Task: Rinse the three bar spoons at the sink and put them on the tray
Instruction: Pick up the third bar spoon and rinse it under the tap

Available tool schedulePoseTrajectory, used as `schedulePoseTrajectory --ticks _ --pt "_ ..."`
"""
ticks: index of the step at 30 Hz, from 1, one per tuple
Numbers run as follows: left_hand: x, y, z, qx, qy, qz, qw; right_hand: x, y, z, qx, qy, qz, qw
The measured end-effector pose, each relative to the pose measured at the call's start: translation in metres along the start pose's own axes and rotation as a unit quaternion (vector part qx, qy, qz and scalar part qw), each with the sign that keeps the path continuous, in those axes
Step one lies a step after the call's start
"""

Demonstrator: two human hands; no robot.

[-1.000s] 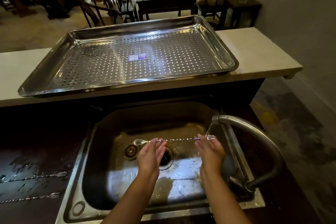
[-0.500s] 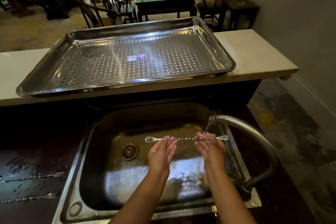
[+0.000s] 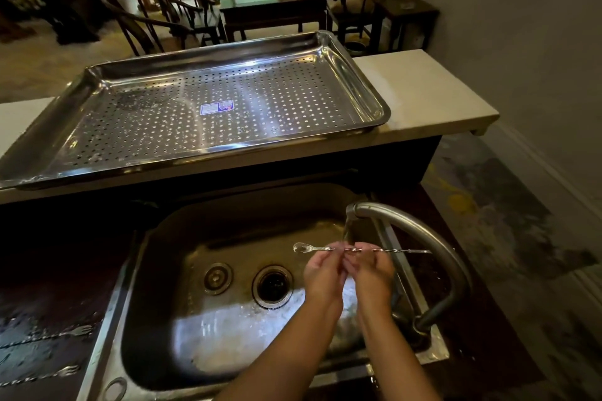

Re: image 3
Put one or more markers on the person's left fingers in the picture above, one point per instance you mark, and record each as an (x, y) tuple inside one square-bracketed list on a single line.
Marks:
[(331, 256)]

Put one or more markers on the curved steel faucet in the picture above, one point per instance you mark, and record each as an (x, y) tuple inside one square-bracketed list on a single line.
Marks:
[(425, 232)]

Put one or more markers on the round sink drain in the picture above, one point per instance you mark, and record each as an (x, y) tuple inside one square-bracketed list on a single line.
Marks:
[(273, 287)]

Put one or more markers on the person's left forearm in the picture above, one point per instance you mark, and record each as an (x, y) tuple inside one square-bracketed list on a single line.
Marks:
[(287, 358)]

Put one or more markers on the person's left hand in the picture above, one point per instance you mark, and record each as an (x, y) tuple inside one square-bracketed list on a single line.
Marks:
[(324, 278)]

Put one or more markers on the perforated steel tray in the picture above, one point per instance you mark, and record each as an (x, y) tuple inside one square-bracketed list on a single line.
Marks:
[(225, 100)]

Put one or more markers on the person's right hand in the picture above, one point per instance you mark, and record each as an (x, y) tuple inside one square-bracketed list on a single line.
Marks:
[(374, 283)]

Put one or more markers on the person's right fingers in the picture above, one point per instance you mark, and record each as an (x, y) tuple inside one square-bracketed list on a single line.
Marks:
[(364, 257)]

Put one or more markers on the person's right forearm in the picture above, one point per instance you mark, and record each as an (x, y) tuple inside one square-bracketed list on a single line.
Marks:
[(395, 358)]

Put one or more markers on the twisted steel bar spoon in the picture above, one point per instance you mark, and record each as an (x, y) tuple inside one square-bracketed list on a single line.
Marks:
[(405, 251)]

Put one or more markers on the small dark side table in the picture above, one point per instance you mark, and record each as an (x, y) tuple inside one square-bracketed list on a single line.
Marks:
[(407, 10)]

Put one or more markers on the round steel overflow plug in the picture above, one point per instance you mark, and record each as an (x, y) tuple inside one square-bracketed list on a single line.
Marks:
[(218, 278)]

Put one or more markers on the stainless steel sink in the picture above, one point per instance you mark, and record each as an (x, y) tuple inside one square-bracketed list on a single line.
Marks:
[(211, 335)]

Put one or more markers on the twisted steel bar fork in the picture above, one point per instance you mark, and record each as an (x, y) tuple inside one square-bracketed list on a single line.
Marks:
[(51, 374), (70, 333)]

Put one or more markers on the blue tray sticker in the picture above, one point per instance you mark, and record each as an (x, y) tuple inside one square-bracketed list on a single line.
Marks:
[(217, 107)]

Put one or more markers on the round steel sink hole cap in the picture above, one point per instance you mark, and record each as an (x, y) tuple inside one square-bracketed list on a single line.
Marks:
[(115, 389)]

